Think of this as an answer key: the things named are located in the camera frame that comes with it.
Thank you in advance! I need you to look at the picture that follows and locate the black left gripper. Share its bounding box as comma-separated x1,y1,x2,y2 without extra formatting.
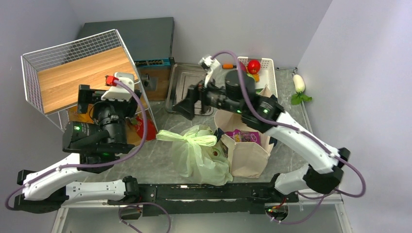
78,85,139,150

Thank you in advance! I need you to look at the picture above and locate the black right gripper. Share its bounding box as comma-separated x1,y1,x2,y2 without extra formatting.
172,70,245,119

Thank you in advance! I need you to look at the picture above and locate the green avocado plastic bag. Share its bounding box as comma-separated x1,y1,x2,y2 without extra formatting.
156,125,233,186

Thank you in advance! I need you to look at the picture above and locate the purple snack bag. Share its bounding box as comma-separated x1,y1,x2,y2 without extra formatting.
225,129,261,145

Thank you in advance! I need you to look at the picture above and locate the beige canvas tote bag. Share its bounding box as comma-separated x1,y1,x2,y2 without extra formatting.
214,85,279,179

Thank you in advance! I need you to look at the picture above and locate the white wire shelf rack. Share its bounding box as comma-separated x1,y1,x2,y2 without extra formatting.
20,29,154,131

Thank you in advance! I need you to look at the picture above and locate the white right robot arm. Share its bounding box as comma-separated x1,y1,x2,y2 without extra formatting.
172,70,350,201

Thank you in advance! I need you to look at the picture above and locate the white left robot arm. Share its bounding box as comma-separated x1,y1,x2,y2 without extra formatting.
5,80,142,214

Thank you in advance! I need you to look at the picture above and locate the red snack bag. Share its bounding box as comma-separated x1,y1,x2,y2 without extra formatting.
130,116,157,141

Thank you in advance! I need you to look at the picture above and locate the metal tray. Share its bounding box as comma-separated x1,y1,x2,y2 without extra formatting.
165,63,206,114

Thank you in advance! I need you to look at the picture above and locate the top wooden shelf board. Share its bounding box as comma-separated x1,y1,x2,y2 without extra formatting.
38,47,138,114

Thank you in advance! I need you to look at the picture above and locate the orange small pepper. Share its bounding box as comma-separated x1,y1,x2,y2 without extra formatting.
247,73,260,83

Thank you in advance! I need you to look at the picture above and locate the red apple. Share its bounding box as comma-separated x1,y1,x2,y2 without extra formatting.
247,60,261,74

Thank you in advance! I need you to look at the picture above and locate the white plastic basket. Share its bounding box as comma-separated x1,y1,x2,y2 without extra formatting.
238,56,278,97

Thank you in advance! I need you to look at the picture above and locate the green leafy vegetable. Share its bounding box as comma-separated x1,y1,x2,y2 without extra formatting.
291,92,313,105

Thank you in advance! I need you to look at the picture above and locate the white radish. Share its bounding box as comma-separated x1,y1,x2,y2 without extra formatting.
292,74,306,93

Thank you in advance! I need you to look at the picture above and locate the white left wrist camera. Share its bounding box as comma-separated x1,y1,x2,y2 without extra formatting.
101,72,135,102

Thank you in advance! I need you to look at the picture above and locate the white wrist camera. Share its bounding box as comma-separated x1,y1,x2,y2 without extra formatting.
199,56,221,87
101,72,135,102

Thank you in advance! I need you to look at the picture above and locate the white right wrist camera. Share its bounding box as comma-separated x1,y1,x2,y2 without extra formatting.
199,56,221,87

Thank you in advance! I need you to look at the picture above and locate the metal clamp mount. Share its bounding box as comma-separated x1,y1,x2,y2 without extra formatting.
141,73,158,91

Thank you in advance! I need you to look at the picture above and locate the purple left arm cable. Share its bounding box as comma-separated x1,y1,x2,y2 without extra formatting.
4,80,172,233

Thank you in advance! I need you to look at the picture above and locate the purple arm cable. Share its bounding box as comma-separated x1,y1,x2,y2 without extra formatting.
210,50,367,225
4,80,172,233

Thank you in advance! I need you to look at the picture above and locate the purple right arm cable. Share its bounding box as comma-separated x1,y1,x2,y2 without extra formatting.
210,50,367,225

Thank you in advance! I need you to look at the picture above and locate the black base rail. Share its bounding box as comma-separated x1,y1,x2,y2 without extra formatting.
107,178,299,216

